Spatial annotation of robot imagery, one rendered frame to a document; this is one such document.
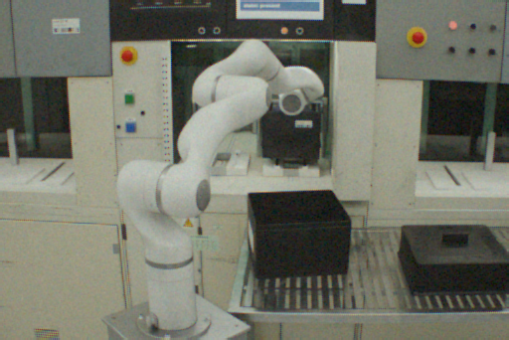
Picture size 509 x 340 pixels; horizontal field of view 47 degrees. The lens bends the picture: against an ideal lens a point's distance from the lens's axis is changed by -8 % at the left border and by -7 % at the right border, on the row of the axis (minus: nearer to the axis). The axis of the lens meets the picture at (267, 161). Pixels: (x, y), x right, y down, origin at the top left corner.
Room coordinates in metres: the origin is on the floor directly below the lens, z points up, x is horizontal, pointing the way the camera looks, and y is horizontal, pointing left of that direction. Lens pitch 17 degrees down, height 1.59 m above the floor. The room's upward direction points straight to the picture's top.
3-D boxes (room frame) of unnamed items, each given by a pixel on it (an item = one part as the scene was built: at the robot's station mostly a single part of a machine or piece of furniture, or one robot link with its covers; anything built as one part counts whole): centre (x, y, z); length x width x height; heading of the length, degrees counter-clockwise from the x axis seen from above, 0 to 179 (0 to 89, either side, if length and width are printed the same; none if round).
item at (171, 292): (1.35, 0.24, 0.85); 0.19 x 0.19 x 0.18
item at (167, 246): (1.36, 0.27, 1.07); 0.19 x 0.12 x 0.24; 66
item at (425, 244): (1.62, -0.56, 0.83); 0.29 x 0.29 x 0.13; 88
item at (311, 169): (2.32, -0.09, 0.89); 0.22 x 0.21 x 0.04; 177
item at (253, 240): (1.75, -0.09, 0.85); 0.28 x 0.28 x 0.17; 7
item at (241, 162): (2.33, 0.18, 0.89); 0.22 x 0.21 x 0.04; 177
